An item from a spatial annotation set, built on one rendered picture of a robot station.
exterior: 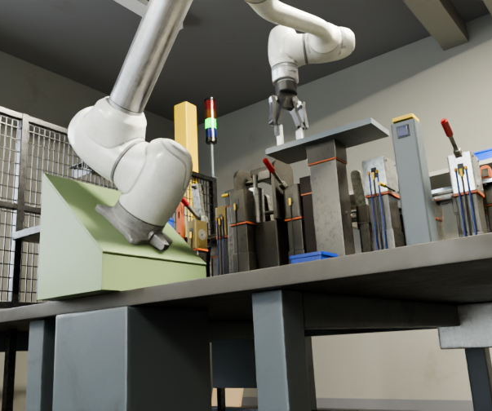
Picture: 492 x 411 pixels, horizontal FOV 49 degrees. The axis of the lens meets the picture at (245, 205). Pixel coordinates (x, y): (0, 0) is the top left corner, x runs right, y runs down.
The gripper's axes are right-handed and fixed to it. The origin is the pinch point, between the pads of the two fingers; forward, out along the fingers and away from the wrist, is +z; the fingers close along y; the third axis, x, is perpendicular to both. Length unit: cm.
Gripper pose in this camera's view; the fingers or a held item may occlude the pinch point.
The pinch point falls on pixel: (290, 139)
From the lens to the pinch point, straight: 178.8
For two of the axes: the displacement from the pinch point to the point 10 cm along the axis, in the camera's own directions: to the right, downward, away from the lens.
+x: -4.8, 2.5, 8.4
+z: 0.5, 9.7, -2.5
